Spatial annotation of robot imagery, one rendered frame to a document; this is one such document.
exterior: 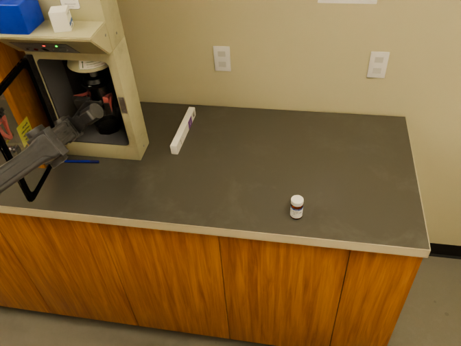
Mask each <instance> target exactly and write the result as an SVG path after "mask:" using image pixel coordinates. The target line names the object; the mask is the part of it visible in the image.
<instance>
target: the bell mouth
mask: <svg viewBox="0 0 461 346"><path fill-rule="evenodd" d="M67 66H68V68H69V69H70V70H72V71H74V72H78V73H92V72H96V71H101V70H103V69H105V68H107V67H108V65H107V64H106V63H105V62H100V61H83V60H68V61H67Z"/></svg>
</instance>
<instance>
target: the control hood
mask: <svg viewBox="0 0 461 346"><path fill-rule="evenodd" d="M73 23H74V24H73V29H72V31H71V32H58V33H54V29H53V27H52V24H51V21H50V20H45V21H43V22H42V23H41V24H40V25H39V26H38V27H37V28H36V29H35V30H34V31H33V32H32V33H31V34H29V35H27V34H0V42H2V43H4V44H6V45H8V46H10V47H12V48H14V49H16V50H18V51H25V50H23V49H21V48H19V47H17V46H15V45H13V44H11V43H49V44H67V45H68V46H70V47H72V48H73V49H75V50H76V51H78V52H79V53H75V54H108V55H109V54H110V53H111V52H112V51H113V50H112V47H111V44H110V39H109V35H108V31H107V28H106V23H105V22H104V21H73ZM9 42H11V43H9Z"/></svg>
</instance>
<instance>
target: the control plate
mask: <svg viewBox="0 0 461 346"><path fill-rule="evenodd" d="M9 43H11V42H9ZM11 44H13V45H15V46H17V47H19V48H21V49H23V50H25V51H36V50H34V49H38V51H45V50H43V49H41V48H45V49H48V50H49V51H48V52H65V53H79V52H78V51H76V50H75V49H73V48H72V47H70V46H68V45H67V44H49V43H11ZM42 45H45V47H43V46H42ZM55 46H58V47H55ZM26 48H28V49H26ZM52 49H54V51H52ZM59 49H61V50H62V51H59ZM66 50H68V51H66Z"/></svg>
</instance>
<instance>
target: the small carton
mask: <svg viewBox="0 0 461 346"><path fill-rule="evenodd" d="M48 15H49V18H50V21H51V24H52V27H53V29H54V33H58V32H71V31H72V29H73V24H74V23H73V19H72V17H71V13H70V10H69V6H68V5H58V6H51V7H50V10H49V12H48Z"/></svg>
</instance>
